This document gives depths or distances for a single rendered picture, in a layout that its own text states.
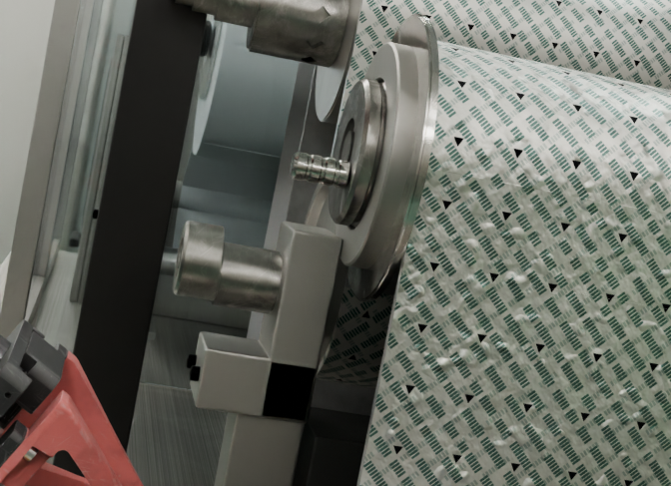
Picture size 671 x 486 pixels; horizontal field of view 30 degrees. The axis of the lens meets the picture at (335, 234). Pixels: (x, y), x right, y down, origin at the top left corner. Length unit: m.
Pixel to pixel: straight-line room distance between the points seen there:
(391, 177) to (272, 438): 0.17
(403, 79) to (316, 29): 0.27
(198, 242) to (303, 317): 0.07
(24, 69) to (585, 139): 5.60
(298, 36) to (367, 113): 0.26
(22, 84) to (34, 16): 0.32
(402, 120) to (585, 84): 0.10
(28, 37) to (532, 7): 5.37
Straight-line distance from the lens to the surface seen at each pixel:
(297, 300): 0.65
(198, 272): 0.65
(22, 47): 6.14
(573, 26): 0.86
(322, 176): 0.61
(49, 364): 0.57
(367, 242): 0.60
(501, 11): 0.84
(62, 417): 0.53
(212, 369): 0.65
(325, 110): 0.87
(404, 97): 0.59
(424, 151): 0.57
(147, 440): 1.38
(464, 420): 0.60
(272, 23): 0.85
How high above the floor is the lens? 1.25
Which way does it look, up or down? 4 degrees down
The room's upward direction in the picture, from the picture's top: 11 degrees clockwise
